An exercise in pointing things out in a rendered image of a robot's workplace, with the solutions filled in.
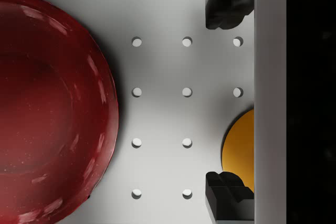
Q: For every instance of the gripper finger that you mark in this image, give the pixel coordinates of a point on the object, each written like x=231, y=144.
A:
x=228, y=6
x=228, y=200

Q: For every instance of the yellow bowl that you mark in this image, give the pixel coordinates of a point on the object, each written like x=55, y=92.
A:
x=239, y=142

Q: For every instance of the red plate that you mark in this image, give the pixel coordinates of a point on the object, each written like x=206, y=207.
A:
x=52, y=108

